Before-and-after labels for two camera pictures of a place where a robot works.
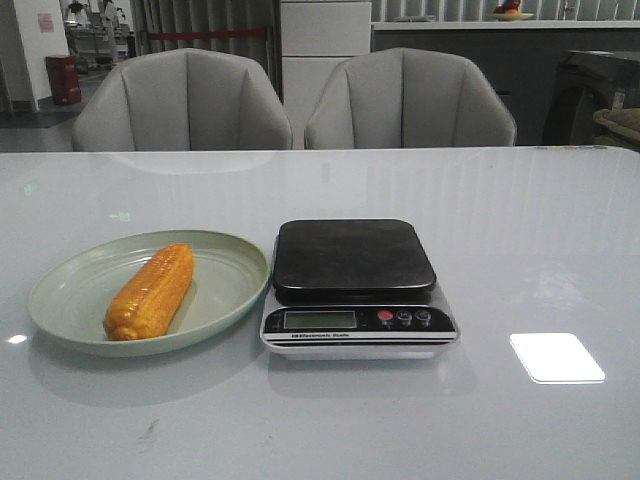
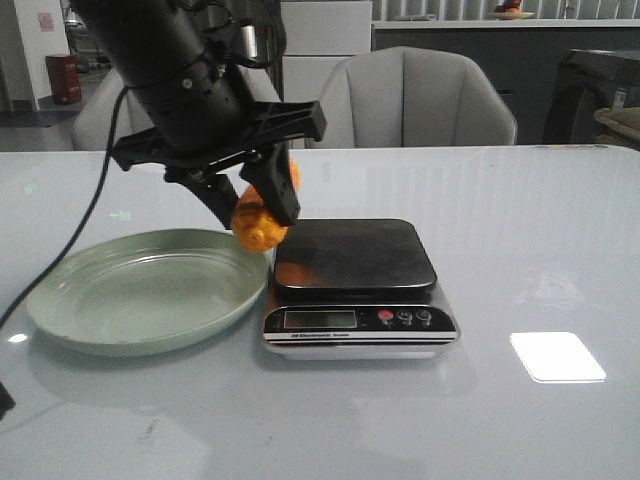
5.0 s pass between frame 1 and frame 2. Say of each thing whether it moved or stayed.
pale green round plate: stayed
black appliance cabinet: stayed
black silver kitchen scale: stayed
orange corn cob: moved
